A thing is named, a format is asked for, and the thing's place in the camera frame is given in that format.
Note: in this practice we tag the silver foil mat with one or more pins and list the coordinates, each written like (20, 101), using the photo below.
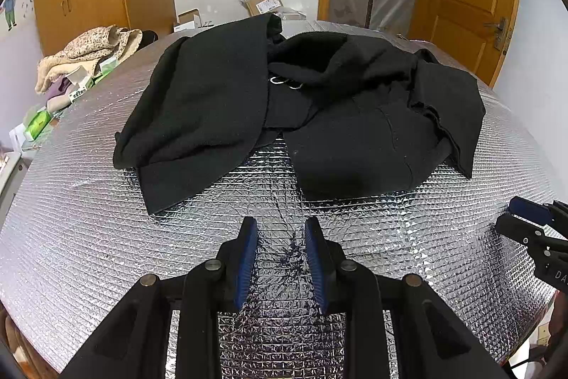
(111, 228)

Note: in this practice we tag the brown cardboard box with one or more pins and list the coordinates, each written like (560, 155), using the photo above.
(264, 2)

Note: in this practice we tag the beige floral cloth pile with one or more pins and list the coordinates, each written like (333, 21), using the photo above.
(88, 48)

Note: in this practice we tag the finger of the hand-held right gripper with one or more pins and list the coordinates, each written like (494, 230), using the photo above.
(530, 208)
(517, 228)

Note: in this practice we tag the green tissue pack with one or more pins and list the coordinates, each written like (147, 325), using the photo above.
(37, 123)
(108, 66)

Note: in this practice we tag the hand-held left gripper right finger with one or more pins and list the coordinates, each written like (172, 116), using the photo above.
(316, 263)

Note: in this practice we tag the white open box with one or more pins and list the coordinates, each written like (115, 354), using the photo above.
(188, 21)

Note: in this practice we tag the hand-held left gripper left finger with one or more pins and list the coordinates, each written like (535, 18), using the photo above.
(246, 263)

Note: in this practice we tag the purple cloth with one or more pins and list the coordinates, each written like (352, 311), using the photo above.
(57, 92)

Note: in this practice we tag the black fleece garment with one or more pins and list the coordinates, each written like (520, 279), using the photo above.
(230, 103)

